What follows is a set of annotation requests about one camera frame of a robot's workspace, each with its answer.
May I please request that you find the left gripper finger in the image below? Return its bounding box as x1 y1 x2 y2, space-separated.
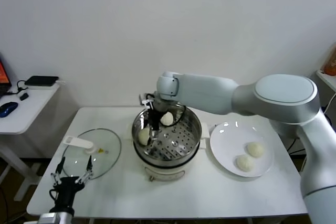
50 156 66 186
75 155 94 185

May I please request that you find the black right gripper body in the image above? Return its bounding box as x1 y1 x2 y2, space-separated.
151 97 175 116

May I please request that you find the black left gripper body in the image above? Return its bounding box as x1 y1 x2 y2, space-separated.
49 177 86 213

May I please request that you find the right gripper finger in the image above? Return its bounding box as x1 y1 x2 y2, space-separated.
147 113 158 142
153 110 162 132

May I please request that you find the white steamed baozi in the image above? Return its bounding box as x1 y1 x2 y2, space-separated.
138 129 151 146
236 155 256 172
246 142 265 158
160 111 174 127

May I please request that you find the stainless steel steamer basket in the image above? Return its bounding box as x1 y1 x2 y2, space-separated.
123 102 211 162

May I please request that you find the white electric pot base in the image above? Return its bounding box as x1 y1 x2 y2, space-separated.
133 140 207 183

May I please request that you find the white side desk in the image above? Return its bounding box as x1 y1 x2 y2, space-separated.
0 80 68 201

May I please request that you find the white round plate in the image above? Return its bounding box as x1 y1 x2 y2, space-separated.
209 121 274 178

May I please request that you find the blue computer mouse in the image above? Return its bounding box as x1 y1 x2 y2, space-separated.
0 101 19 119

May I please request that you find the black flat hard drive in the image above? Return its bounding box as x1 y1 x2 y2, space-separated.
25 76 60 88

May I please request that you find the black laptop with red screen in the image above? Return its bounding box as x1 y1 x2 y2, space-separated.
0 52 13 99

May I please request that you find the white desk with foot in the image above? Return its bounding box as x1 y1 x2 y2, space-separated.
316 69 336 91

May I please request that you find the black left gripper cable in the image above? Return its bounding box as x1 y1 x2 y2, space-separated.
48 188 58 208

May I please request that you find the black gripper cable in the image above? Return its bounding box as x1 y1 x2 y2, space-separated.
48 188 58 208
172 104 187 127

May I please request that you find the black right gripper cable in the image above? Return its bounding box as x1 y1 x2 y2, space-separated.
172 104 187 127

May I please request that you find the glass lid with white handle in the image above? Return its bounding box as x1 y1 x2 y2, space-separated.
61 129 123 180

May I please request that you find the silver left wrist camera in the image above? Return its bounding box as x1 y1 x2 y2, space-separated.
38 212 58 224

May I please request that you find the thin black desk cable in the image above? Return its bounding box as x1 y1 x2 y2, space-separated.
6 79 29 96

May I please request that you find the black cable with inline adapter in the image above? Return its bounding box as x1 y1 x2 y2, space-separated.
287 104 333 155

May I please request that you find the white hanging cable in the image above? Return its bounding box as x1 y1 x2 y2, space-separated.
300 98 331 172

